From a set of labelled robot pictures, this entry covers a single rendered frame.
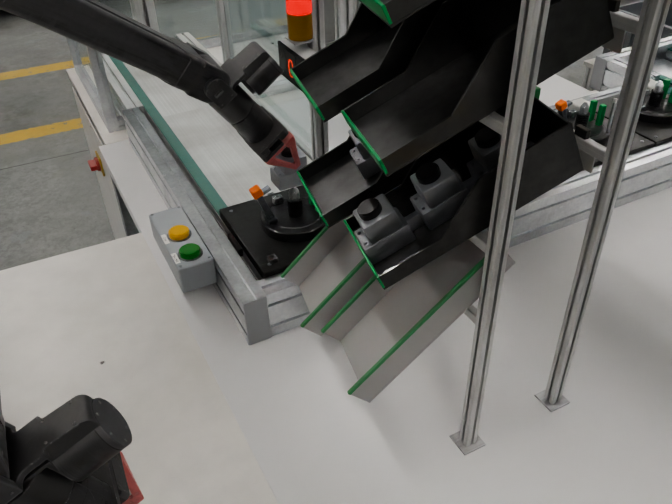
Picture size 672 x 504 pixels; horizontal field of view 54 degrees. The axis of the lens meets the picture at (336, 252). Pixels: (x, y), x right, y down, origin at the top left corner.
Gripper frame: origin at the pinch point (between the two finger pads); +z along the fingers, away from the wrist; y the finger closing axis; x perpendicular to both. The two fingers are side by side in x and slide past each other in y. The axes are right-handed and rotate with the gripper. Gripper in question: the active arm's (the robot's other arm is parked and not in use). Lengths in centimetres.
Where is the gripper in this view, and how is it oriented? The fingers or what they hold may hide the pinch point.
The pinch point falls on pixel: (290, 158)
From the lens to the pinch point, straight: 123.0
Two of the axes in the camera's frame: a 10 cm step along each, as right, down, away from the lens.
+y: -4.8, -5.4, 6.9
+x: -7.0, 7.1, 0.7
